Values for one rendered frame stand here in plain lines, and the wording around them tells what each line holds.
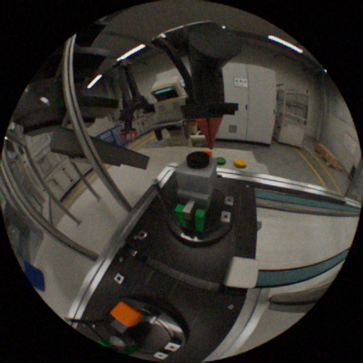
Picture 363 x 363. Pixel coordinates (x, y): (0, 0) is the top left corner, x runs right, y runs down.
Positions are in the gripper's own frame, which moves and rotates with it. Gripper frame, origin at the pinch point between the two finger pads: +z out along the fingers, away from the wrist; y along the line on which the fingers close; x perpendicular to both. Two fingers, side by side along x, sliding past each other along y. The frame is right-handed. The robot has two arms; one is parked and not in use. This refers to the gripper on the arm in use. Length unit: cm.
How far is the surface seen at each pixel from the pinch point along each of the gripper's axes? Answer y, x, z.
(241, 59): 113, 747, -310
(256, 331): 24.6, -38.0, 20.5
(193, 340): 7.3, -34.6, 9.5
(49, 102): -22.9, -19.0, -20.6
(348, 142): 770, 427, -41
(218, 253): 5.3, -18.3, 9.5
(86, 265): -30, -41, 21
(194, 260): 2.0, -20.4, 9.5
